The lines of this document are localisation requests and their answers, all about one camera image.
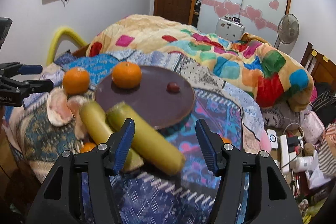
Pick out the pomelo segment large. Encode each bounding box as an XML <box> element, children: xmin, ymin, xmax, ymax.
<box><xmin>46</xmin><ymin>88</ymin><xmax>74</xmax><ymax>127</ymax></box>

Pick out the large orange back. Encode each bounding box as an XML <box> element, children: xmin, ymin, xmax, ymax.
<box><xmin>62</xmin><ymin>67</ymin><xmax>90</xmax><ymax>95</ymax></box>

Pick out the pomelo segment small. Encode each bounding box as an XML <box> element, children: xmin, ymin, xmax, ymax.
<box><xmin>67</xmin><ymin>96</ymin><xmax>88</xmax><ymax>140</ymax></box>

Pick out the sugarcane piece front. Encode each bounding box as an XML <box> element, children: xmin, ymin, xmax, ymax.
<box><xmin>79</xmin><ymin>101</ymin><xmax>144</xmax><ymax>172</ymax></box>

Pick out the sugarcane piece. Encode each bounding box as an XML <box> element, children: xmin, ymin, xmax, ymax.
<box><xmin>79</xmin><ymin>101</ymin><xmax>144</xmax><ymax>172</ymax></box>
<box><xmin>106</xmin><ymin>102</ymin><xmax>186</xmax><ymax>176</ymax></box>

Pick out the small tangerine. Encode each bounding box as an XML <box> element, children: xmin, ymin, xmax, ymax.
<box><xmin>80</xmin><ymin>142</ymin><xmax>96</xmax><ymax>153</ymax></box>
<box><xmin>222</xmin><ymin>137</ymin><xmax>232</xmax><ymax>144</ymax></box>

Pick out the large orange with sticker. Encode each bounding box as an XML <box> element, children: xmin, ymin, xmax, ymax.
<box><xmin>112</xmin><ymin>61</ymin><xmax>142</xmax><ymax>89</ymax></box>

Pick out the small dark red fruit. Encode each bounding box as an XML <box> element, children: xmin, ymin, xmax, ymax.
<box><xmin>166</xmin><ymin>82</ymin><xmax>180</xmax><ymax>93</ymax></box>

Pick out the blue patterned patchwork bedsheet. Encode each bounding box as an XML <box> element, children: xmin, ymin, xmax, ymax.
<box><xmin>4</xmin><ymin>49</ymin><xmax>266</xmax><ymax>224</ymax></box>

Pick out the white power strip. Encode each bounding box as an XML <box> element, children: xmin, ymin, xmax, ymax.
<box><xmin>280</xmin><ymin>134</ymin><xmax>290</xmax><ymax>175</ymax></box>

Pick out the striped cloth bag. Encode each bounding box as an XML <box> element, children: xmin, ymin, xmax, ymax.
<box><xmin>318</xmin><ymin>123</ymin><xmax>335</xmax><ymax>177</ymax></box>

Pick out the pink quilted pouch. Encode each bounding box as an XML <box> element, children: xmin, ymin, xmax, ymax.
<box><xmin>301</xmin><ymin>111</ymin><xmax>325</xmax><ymax>144</ymax></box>

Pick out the black bag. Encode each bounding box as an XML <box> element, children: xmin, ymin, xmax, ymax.
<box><xmin>311</xmin><ymin>83</ymin><xmax>336</xmax><ymax>127</ymax></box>

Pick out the dark purple round plate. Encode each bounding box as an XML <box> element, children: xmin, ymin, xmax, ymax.
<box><xmin>94</xmin><ymin>65</ymin><xmax>195</xmax><ymax>130</ymax></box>

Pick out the wooden bed headboard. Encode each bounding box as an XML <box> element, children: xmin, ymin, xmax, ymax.
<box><xmin>301</xmin><ymin>42</ymin><xmax>335</xmax><ymax>92</ymax></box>

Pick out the colourful patchwork blanket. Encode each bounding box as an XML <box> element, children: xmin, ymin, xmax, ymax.
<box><xmin>86</xmin><ymin>14</ymin><xmax>314</xmax><ymax>112</ymax></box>

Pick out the standing electric fan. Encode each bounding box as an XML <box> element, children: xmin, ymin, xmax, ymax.
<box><xmin>274</xmin><ymin>14</ymin><xmax>299</xmax><ymax>49</ymax></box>

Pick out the white box appliance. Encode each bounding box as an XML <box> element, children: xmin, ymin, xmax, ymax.
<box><xmin>215</xmin><ymin>16</ymin><xmax>245</xmax><ymax>41</ymax></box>

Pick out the yellow foam padded rail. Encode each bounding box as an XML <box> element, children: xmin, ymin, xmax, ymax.
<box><xmin>46</xmin><ymin>26</ymin><xmax>88</xmax><ymax>65</ymax></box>

